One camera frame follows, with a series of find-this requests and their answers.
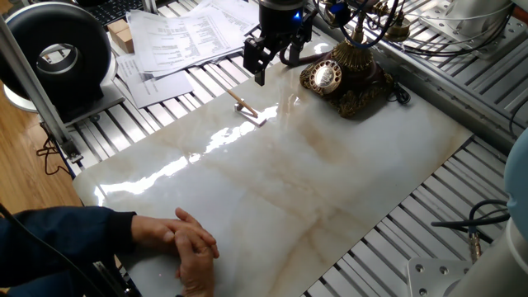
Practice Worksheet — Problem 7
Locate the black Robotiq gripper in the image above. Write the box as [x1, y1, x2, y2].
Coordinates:
[243, 0, 319, 87]

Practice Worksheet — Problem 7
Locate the antique red brass rotary phone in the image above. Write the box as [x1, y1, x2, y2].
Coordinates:
[299, 12, 396, 120]

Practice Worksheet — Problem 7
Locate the thin wooden stick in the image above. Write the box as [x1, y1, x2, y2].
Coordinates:
[227, 89, 259, 119]

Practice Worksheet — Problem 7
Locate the left forearm in blue sleeve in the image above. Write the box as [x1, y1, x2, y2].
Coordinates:
[0, 205, 138, 290]

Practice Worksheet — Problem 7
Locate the brass and red phone handset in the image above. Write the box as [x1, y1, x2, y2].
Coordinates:
[320, 0, 413, 43]

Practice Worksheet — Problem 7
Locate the person's left hand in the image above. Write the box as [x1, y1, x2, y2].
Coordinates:
[130, 207, 220, 260]

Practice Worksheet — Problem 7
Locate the person's right hand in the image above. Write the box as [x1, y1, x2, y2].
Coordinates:
[173, 230, 218, 297]

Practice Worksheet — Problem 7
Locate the small grey metal stand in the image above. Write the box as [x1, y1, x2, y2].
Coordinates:
[233, 102, 268, 128]

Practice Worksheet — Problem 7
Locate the stack of printed papers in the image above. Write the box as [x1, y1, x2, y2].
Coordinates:
[125, 0, 262, 79]

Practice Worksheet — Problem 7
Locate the single white paper sheet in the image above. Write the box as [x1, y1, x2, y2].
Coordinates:
[115, 53, 195, 110]

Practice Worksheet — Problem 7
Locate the white marble pattern board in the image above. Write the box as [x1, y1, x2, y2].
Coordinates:
[73, 35, 474, 297]

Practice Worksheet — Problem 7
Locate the small cardboard box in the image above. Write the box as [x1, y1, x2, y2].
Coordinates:
[115, 27, 135, 54]

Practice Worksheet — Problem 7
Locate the small wooden block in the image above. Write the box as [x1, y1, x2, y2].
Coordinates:
[106, 18, 130, 36]

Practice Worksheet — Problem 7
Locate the black computer keyboard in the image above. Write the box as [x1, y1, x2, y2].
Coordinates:
[80, 0, 145, 26]

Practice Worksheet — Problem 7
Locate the white cylinder on plate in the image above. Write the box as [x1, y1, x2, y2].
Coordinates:
[444, 0, 515, 39]

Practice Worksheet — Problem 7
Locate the silver mounting plate with holes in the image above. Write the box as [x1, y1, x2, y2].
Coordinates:
[418, 0, 528, 62]

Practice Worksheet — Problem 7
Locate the person torso in blue jacket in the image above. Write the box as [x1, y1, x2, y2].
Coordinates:
[0, 267, 96, 297]

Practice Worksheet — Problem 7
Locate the brown coiled phone cord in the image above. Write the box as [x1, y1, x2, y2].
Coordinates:
[279, 39, 331, 68]

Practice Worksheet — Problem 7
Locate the thin black phone cable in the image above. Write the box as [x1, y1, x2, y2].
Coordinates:
[386, 81, 412, 106]

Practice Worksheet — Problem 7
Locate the grey base of ring device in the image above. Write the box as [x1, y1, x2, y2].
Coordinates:
[2, 53, 126, 125]

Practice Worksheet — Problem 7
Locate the black ring shaped device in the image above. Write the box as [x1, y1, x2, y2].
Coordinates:
[0, 2, 113, 112]

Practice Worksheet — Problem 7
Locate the aluminium frame post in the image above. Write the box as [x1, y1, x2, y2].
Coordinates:
[0, 16, 84, 164]

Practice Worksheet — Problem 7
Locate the black cable on floor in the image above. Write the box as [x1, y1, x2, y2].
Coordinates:
[35, 123, 72, 177]

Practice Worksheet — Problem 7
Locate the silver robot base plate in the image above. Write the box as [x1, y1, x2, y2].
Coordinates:
[407, 257, 474, 297]

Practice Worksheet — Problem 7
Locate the black cable with metal plug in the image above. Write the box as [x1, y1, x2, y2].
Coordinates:
[431, 200, 512, 265]

